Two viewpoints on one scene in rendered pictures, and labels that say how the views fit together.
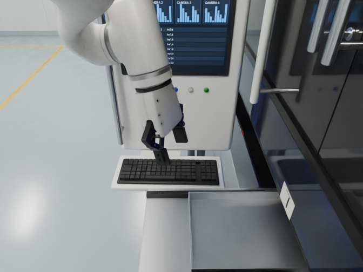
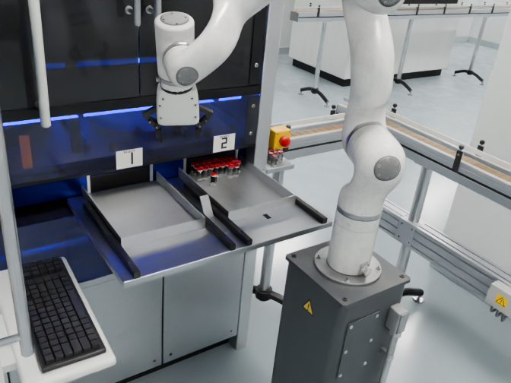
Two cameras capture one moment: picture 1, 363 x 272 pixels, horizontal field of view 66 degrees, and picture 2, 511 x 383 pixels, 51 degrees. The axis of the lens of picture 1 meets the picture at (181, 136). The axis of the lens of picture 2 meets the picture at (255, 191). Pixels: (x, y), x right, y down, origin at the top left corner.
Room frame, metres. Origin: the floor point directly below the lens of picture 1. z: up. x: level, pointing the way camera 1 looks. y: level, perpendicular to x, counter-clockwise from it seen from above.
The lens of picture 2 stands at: (1.05, 1.15, 1.72)
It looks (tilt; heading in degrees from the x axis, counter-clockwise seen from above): 27 degrees down; 234
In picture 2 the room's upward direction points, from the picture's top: 6 degrees clockwise
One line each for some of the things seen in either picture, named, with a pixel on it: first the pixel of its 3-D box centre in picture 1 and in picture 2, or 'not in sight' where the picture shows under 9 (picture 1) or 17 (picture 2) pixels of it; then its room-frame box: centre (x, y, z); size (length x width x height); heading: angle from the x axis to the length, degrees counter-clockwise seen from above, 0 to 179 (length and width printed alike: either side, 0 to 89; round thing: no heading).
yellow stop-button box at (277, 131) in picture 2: not in sight; (277, 136); (-0.09, -0.32, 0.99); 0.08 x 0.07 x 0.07; 91
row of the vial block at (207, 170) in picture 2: not in sight; (219, 170); (0.16, -0.31, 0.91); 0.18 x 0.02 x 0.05; 1
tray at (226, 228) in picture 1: (247, 228); (141, 206); (0.50, -0.19, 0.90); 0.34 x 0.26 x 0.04; 91
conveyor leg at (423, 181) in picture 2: not in sight; (409, 236); (-0.80, -0.15, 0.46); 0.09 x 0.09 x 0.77; 1
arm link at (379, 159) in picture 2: not in sight; (371, 175); (0.10, 0.33, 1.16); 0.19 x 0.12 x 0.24; 64
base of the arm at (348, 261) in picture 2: not in sight; (353, 238); (0.08, 0.30, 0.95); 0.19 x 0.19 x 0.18
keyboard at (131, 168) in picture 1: (168, 170); (52, 305); (0.83, 0.05, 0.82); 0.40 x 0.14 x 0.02; 89
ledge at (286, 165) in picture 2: not in sight; (271, 162); (-0.10, -0.36, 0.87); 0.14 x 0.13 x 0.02; 91
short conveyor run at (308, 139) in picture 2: not in sight; (310, 131); (-0.37, -0.46, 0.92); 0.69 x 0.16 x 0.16; 1
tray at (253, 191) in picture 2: not in sight; (235, 185); (0.16, -0.20, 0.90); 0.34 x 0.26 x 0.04; 91
